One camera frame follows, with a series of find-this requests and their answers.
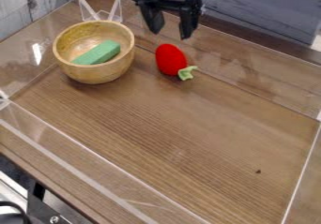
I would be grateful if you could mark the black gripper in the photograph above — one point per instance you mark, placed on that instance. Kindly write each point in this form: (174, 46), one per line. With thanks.
(190, 11)

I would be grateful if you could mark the green rectangular block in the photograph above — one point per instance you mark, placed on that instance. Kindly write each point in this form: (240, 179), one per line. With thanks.
(102, 53)

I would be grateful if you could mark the light brown wooden bowl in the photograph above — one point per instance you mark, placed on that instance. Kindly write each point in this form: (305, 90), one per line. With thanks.
(82, 37)

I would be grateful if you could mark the red felt strawberry toy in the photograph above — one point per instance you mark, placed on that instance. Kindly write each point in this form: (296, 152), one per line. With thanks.
(171, 62)

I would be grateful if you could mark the grey blue sofa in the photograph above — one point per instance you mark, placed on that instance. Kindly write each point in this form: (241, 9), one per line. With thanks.
(292, 19)

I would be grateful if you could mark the black metal table bracket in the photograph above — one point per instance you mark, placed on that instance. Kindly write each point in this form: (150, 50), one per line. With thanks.
(40, 213)

